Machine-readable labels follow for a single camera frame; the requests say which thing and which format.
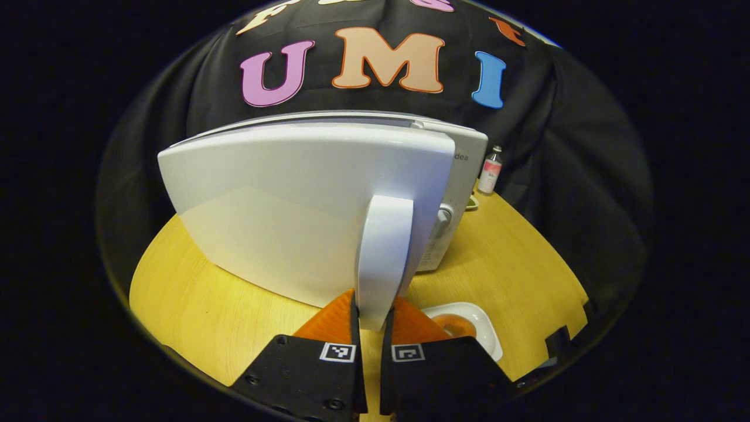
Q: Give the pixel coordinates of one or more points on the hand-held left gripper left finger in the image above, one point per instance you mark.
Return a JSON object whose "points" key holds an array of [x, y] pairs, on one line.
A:
{"points": [[310, 375]]}

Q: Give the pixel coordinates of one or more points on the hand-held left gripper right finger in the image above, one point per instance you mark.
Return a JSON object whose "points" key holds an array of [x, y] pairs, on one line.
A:
{"points": [[433, 375]]}

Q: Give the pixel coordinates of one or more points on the white microwave oven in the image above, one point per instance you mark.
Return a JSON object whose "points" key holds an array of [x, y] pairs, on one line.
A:
{"points": [[293, 199]]}

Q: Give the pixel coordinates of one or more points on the white square plate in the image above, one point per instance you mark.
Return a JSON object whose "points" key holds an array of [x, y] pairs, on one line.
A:
{"points": [[483, 325]]}

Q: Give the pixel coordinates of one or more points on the small dish with green contents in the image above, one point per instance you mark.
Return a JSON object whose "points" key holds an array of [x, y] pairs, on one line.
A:
{"points": [[471, 203]]}

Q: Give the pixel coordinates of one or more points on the small clear bottle pink label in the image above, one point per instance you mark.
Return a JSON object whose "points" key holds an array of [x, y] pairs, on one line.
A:
{"points": [[490, 173]]}

